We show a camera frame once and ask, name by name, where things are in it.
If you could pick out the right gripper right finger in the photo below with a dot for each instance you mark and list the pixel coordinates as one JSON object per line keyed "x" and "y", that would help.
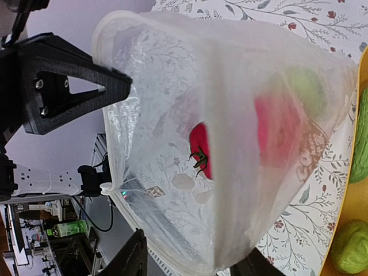
{"x": 255, "y": 264}

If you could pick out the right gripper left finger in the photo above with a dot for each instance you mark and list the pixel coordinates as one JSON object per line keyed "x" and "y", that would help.
{"x": 131, "y": 260}

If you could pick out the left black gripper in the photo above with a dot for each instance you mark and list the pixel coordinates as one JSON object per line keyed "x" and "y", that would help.
{"x": 50, "y": 105}

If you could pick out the red toy apple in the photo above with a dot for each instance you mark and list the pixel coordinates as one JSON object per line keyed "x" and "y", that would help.
{"x": 280, "y": 126}

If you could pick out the clear zip top bag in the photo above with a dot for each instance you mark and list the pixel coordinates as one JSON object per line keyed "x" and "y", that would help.
{"x": 186, "y": 71}

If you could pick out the green toy lime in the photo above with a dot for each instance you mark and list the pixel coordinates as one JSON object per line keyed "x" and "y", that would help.
{"x": 308, "y": 87}

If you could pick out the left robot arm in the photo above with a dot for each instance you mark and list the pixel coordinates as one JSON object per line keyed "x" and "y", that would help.
{"x": 18, "y": 181}

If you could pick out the floral tablecloth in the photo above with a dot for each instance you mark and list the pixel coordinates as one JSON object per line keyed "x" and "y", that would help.
{"x": 298, "y": 240}

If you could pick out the green drink bottle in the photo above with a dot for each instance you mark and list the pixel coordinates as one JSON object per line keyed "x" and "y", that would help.
{"x": 67, "y": 229}

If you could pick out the small green toy vegetable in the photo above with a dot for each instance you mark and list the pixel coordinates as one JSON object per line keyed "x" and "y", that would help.
{"x": 349, "y": 248}

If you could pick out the yellow plastic basket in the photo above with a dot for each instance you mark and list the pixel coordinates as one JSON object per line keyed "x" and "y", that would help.
{"x": 355, "y": 199}

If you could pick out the green toy bitter gourd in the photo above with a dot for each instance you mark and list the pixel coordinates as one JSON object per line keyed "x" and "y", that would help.
{"x": 359, "y": 161}

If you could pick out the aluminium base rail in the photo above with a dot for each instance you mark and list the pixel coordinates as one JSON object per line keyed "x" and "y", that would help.
{"x": 172, "y": 207}

